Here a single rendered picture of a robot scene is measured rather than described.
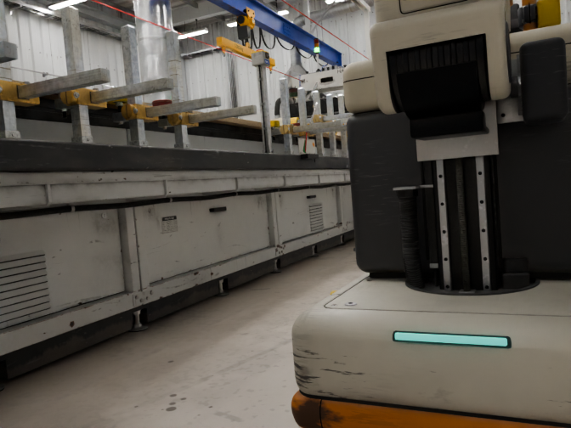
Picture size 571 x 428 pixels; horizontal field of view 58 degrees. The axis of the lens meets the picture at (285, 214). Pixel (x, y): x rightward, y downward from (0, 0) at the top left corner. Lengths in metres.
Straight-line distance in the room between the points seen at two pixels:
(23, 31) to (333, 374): 10.68
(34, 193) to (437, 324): 1.10
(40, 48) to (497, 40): 10.89
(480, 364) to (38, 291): 1.38
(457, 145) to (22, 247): 1.32
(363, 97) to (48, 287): 1.18
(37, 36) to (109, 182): 9.88
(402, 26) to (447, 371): 0.59
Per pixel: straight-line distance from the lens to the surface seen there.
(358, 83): 1.28
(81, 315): 1.94
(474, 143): 1.12
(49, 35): 11.78
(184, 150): 2.01
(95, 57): 12.48
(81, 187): 1.68
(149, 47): 7.31
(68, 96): 1.67
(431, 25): 0.96
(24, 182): 1.54
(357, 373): 0.99
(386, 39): 0.97
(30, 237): 1.84
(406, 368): 0.96
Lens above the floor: 0.53
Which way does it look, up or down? 3 degrees down
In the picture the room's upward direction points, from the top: 5 degrees counter-clockwise
